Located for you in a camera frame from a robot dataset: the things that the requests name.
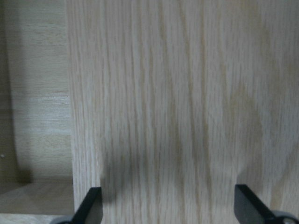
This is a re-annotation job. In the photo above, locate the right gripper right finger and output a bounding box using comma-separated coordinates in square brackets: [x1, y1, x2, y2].
[234, 184, 283, 224]

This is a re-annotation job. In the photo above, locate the wooden drawer front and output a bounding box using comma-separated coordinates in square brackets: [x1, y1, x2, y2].
[66, 0, 299, 224]

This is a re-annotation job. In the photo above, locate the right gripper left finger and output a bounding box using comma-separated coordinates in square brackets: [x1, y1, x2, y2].
[71, 187, 103, 224]

